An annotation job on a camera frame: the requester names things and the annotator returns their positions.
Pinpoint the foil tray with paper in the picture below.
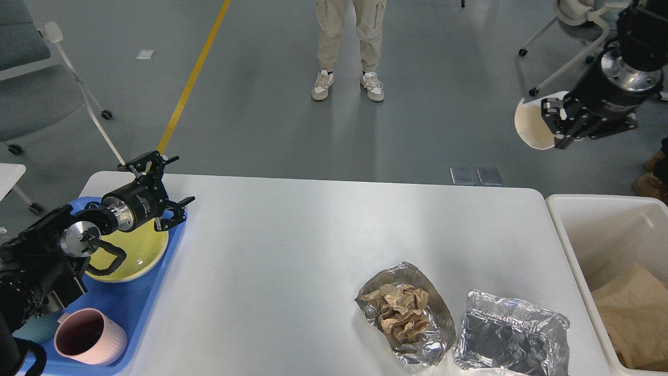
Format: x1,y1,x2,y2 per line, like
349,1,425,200
355,262,457,374

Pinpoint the yellow plastic plate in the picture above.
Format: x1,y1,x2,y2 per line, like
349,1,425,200
86,221,170,283

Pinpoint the white office chair right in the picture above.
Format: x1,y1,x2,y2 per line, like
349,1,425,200
518,1,628,97

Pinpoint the grey office chair left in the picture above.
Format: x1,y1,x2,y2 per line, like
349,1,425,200
1,1,125,164

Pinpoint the white side table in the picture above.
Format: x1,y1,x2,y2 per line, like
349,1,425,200
1,163,44,215

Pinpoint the blue plastic tray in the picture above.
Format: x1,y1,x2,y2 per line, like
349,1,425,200
40,224,185,375

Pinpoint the teal yellow mug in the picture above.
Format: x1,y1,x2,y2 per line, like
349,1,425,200
14,312,62,344

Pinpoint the brown paper bag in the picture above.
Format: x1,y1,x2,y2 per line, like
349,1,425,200
592,263,667,372

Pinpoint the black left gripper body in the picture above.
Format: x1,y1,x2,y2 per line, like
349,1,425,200
102,182,169,230

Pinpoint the crumpled brown paper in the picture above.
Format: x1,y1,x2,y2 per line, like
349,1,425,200
361,284,429,344

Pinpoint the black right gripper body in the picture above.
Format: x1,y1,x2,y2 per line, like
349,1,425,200
564,48,664,138

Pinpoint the beige plastic bin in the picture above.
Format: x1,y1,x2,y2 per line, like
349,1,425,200
546,194,667,375

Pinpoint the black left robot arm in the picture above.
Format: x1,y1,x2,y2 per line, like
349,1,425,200
1,150,194,375

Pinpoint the white paper cup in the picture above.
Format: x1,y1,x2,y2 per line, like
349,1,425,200
515,91,568,150

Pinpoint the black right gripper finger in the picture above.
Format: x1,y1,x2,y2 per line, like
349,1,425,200
554,117,601,150
541,97,575,128

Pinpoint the pink ribbed mug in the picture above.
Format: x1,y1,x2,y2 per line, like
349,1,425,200
53,308,127,366

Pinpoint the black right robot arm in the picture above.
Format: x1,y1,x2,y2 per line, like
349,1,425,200
541,1,667,149

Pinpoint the person in khaki trousers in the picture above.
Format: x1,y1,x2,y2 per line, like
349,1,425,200
311,0,388,103

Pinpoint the crumpled aluminium foil sheet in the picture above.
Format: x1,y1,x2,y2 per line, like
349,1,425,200
453,289,570,375

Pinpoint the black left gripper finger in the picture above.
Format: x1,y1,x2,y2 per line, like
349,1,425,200
153,196,196,232
118,151,180,186

